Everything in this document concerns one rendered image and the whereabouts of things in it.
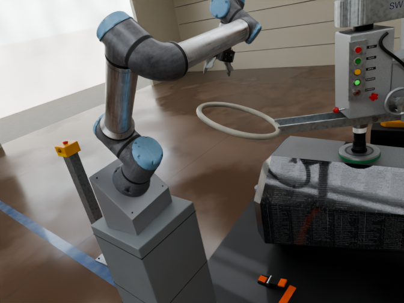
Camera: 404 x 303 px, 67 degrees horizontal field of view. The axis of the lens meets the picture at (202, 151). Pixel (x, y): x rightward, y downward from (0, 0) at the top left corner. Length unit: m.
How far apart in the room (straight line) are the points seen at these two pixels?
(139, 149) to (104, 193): 0.29
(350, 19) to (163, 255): 1.42
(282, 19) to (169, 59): 7.71
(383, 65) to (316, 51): 6.64
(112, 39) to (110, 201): 0.82
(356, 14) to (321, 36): 6.60
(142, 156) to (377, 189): 1.27
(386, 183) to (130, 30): 1.52
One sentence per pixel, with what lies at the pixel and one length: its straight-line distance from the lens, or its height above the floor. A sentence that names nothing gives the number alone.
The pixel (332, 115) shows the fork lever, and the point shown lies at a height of 1.08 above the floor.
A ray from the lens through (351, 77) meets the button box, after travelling 1.67.
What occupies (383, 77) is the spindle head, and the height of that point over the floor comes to 1.30.
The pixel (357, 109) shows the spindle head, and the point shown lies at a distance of 1.75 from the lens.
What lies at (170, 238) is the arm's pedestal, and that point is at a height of 0.76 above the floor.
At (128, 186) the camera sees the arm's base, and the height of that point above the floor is 1.08.
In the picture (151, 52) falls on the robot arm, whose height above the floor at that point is 1.68.
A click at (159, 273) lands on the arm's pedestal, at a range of 1.63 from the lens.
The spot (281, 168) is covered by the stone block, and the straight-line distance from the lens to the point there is 2.03.
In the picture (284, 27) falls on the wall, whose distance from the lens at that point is 8.56.
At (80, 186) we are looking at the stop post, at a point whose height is 0.75.
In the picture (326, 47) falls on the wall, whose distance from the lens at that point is 8.26.
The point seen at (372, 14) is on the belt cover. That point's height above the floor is 1.60.
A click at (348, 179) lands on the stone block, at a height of 0.74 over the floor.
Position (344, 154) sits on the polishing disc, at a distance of 1.94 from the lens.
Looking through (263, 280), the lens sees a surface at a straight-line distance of 2.31.
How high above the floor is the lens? 1.76
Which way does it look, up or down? 24 degrees down
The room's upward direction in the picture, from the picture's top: 12 degrees counter-clockwise
